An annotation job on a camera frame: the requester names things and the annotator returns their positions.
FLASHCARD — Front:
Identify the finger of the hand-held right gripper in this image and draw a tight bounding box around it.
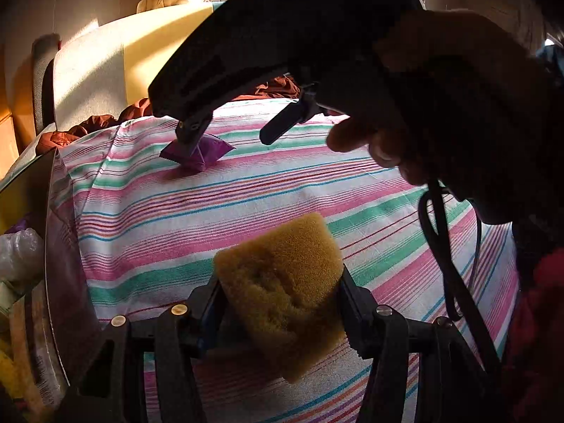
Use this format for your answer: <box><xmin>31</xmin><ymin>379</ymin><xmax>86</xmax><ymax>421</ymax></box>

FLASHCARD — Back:
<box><xmin>259</xmin><ymin>83</ymin><xmax>321</xmax><ymax>146</ymax></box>
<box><xmin>175</xmin><ymin>111</ymin><xmax>213</xmax><ymax>160</ymax></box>

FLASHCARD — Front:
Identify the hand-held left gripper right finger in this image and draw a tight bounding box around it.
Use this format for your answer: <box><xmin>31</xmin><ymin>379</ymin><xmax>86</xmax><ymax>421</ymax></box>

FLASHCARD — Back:
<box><xmin>337</xmin><ymin>266</ymin><xmax>503</xmax><ymax>423</ymax></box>

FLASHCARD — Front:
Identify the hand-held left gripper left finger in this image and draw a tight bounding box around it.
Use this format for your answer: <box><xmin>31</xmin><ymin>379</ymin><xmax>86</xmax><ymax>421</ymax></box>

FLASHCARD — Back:
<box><xmin>59</xmin><ymin>275</ymin><xmax>227</xmax><ymax>423</ymax></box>

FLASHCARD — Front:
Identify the small purple packet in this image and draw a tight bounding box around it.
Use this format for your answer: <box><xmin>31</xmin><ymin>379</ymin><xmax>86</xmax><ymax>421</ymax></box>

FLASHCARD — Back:
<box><xmin>159</xmin><ymin>134</ymin><xmax>236</xmax><ymax>172</ymax></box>

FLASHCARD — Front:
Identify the wedge yellow sponge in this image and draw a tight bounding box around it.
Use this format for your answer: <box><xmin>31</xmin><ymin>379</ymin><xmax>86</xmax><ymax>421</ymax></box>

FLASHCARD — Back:
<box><xmin>214</xmin><ymin>211</ymin><xmax>349</xmax><ymax>384</ymax></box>

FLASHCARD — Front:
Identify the purple snack packet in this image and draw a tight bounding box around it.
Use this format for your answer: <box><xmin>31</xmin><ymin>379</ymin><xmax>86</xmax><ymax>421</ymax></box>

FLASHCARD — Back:
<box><xmin>4</xmin><ymin>214</ymin><xmax>33</xmax><ymax>235</ymax></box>

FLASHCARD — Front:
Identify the clear plastic bag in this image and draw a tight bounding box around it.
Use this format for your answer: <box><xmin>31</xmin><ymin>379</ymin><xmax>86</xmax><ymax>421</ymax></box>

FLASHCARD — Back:
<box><xmin>0</xmin><ymin>228</ymin><xmax>45</xmax><ymax>283</ymax></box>

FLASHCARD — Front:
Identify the person's right hand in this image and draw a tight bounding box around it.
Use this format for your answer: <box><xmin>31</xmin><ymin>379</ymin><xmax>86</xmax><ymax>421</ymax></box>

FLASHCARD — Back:
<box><xmin>326</xmin><ymin>10</ymin><xmax>552</xmax><ymax>225</ymax></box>

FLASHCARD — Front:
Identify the striped bedsheet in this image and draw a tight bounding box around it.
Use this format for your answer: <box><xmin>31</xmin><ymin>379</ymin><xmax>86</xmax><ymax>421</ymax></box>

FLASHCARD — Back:
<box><xmin>53</xmin><ymin>99</ymin><xmax>521</xmax><ymax>423</ymax></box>

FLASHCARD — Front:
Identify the rust brown quilt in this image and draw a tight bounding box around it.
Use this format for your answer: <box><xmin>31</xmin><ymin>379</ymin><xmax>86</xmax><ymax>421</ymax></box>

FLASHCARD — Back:
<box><xmin>35</xmin><ymin>75</ymin><xmax>349</xmax><ymax>155</ymax></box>

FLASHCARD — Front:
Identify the grey yellow blue headboard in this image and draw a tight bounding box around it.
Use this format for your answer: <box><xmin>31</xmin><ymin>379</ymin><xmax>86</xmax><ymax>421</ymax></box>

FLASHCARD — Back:
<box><xmin>53</xmin><ymin>2</ymin><xmax>225</xmax><ymax>130</ymax></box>

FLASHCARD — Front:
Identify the wooden wardrobe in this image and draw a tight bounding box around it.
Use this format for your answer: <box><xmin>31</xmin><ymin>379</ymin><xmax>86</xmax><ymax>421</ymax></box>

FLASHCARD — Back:
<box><xmin>0</xmin><ymin>44</ymin><xmax>36</xmax><ymax>181</ymax></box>

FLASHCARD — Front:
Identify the maroon ruffled cover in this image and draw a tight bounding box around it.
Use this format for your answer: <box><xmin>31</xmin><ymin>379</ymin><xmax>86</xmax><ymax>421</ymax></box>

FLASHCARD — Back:
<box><xmin>507</xmin><ymin>247</ymin><xmax>564</xmax><ymax>423</ymax></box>

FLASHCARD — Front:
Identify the black cable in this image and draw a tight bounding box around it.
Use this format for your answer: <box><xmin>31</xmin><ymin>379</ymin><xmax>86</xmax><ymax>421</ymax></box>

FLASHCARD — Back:
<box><xmin>418</xmin><ymin>178</ymin><xmax>503</xmax><ymax>380</ymax></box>

